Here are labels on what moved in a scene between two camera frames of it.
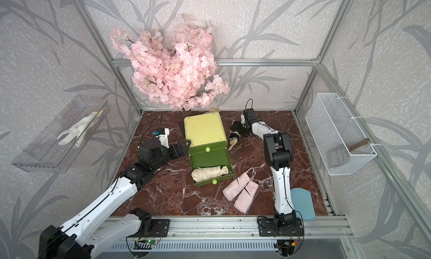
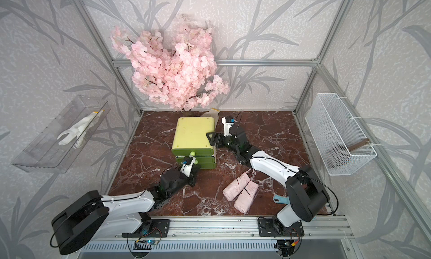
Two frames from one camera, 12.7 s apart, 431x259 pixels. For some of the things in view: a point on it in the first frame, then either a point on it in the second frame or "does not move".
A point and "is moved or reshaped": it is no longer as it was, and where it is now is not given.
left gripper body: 165,156 to 182,181
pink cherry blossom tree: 177,69 does not move
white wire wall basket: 334,130 does not move
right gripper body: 241,128 to 226,142
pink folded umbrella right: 242,203 does not move
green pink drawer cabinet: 210,157 is moved or reshaped
